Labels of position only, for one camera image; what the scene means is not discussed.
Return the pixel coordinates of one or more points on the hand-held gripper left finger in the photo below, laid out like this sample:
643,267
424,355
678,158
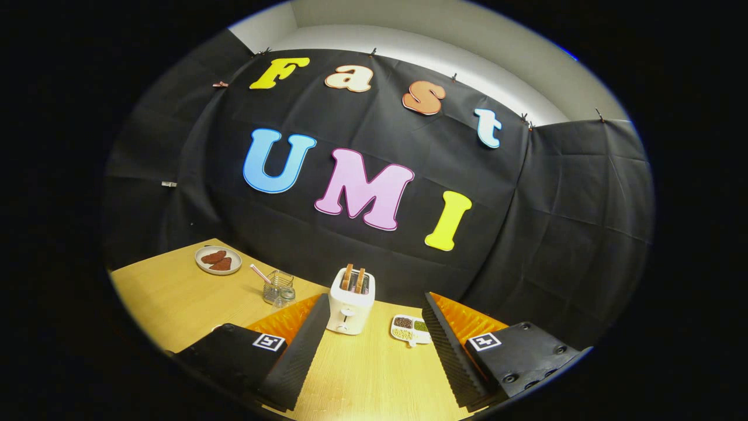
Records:
298,356

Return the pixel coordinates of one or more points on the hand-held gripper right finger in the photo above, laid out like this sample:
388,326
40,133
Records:
450,351

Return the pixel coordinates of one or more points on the white divided dish with beans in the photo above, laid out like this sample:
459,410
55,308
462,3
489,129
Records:
409,330

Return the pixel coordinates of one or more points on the wooden table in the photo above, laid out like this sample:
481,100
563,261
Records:
362,380

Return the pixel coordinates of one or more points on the white toaster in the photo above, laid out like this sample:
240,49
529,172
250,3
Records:
350,313

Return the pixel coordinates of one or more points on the red striped straw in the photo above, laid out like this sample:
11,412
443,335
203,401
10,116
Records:
260,273

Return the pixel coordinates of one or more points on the toast slice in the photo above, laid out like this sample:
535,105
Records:
347,277
360,280

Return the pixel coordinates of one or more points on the brown food piece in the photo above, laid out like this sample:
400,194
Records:
222,265
213,256

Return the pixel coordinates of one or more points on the small round white plate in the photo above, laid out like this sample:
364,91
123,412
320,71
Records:
201,267

